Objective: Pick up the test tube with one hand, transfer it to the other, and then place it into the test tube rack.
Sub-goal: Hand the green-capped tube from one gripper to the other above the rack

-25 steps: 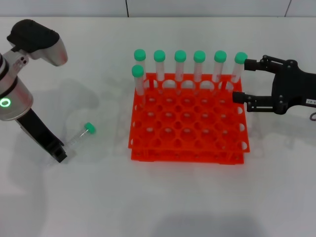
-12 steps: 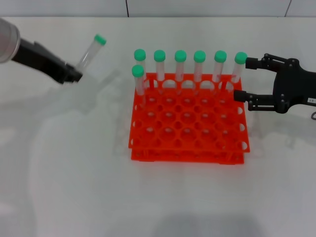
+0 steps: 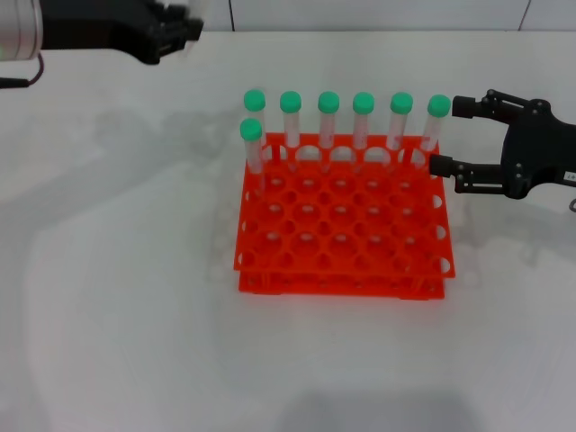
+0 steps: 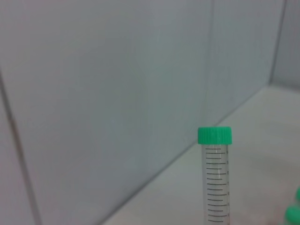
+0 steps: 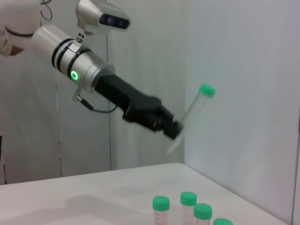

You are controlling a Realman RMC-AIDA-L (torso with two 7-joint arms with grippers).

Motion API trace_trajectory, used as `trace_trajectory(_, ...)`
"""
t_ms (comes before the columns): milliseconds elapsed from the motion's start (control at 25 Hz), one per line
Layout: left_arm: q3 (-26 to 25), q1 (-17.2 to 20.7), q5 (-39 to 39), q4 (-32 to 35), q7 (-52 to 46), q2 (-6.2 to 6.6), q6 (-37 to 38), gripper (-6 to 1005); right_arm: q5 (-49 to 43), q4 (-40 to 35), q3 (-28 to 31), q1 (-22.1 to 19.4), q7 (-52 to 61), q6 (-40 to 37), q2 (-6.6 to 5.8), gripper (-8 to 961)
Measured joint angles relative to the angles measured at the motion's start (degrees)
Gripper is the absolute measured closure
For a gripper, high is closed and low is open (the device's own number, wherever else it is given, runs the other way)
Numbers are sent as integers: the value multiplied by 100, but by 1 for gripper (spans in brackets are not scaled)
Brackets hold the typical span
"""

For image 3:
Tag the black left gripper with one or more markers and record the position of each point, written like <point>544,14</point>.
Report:
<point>108,31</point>

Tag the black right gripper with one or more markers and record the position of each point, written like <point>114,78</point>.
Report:
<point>535,148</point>

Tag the orange test tube rack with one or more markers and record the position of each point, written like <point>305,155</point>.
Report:
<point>342,225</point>

